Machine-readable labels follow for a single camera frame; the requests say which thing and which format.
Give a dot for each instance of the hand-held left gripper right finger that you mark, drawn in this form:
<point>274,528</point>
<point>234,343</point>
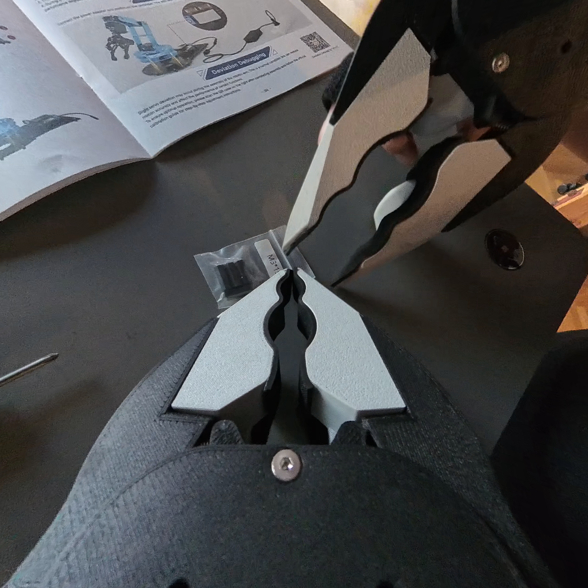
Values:
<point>353,367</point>

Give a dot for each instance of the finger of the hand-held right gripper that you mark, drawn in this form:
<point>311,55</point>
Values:
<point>459,183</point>
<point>367,115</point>

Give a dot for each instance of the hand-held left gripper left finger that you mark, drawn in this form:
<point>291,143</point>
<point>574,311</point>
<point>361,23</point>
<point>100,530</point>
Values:
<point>229,367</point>

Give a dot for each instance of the clear bag of black spacers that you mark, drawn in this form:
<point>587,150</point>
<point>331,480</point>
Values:
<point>229,271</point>

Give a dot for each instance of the round black desk grommet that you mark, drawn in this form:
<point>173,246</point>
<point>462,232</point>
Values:
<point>504,250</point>

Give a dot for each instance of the dark grey desk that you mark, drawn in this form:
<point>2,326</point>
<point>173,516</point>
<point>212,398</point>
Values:
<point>115,275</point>

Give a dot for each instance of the person's right hand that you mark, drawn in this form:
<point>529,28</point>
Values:
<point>400,149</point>

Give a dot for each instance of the black electric screwdriver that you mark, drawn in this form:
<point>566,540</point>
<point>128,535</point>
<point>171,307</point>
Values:
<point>32,366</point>

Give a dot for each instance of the person's black clothing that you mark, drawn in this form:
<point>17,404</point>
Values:
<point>546,436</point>

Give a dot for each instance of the printed instruction booklet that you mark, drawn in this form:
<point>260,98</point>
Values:
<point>69,160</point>

